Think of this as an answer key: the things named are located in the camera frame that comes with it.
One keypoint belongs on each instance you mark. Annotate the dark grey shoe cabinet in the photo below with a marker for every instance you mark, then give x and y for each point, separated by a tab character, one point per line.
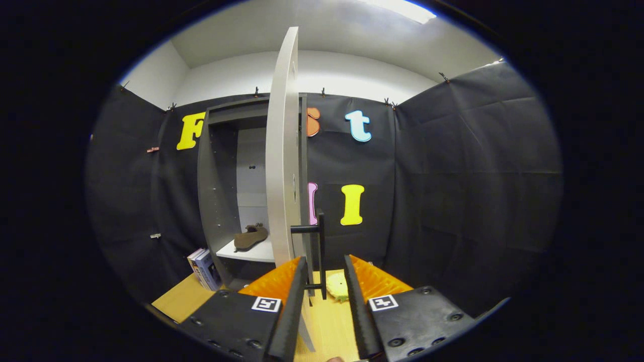
216	201

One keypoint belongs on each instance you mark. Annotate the beige shoe cabinet door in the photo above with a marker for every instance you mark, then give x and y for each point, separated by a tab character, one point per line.
282	176

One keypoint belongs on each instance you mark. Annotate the black backdrop cloth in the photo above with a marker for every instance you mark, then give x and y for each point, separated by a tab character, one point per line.
453	176

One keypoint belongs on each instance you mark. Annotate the brown fuzzy shoe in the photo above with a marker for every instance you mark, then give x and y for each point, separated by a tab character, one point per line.
249	239

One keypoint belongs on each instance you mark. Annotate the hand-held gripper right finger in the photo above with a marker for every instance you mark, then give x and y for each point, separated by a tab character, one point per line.
359	322

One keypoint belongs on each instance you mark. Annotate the small stack of books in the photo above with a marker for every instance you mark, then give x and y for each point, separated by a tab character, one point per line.
206	271

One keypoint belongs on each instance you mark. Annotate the long ceiling light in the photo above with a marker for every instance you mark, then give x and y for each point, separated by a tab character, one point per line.
402	9

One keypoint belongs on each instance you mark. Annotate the yellow ball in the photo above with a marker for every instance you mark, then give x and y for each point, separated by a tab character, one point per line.
336	286

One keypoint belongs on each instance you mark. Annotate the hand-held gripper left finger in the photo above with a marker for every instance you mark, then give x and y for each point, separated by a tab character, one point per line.
292	322

